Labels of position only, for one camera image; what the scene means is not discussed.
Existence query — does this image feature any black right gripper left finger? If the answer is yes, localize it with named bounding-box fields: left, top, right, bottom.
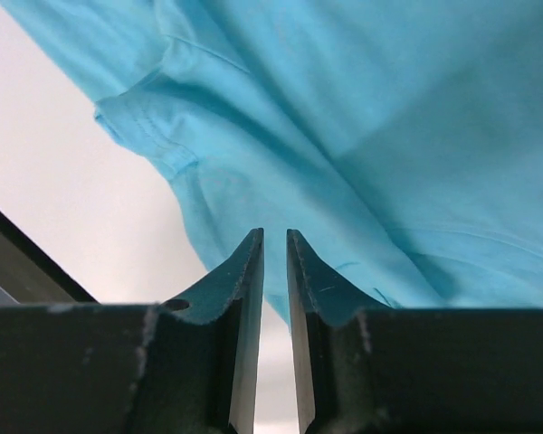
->
left=0, top=229, right=263, bottom=433

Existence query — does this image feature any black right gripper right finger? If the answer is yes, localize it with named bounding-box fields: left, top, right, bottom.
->
left=286, top=230, right=543, bottom=433

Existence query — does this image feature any teal t-shirt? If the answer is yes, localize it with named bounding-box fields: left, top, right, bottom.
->
left=3, top=1, right=543, bottom=317

